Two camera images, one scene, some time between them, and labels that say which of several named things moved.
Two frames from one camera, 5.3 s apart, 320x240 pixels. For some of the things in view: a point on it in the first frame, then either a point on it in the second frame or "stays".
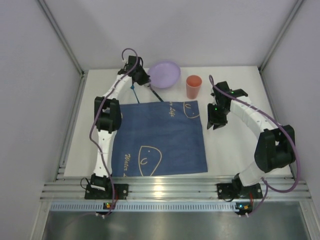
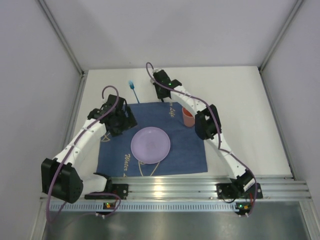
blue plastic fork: [132, 87] stays
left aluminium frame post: [66, 44] stays
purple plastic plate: [164, 74] to [150, 145]
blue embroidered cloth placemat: [161, 137] stays
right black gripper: [216, 119] to [159, 90]
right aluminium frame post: [297, 6] stays
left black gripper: [143, 77] to [127, 119]
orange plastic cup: [193, 86] to [189, 119]
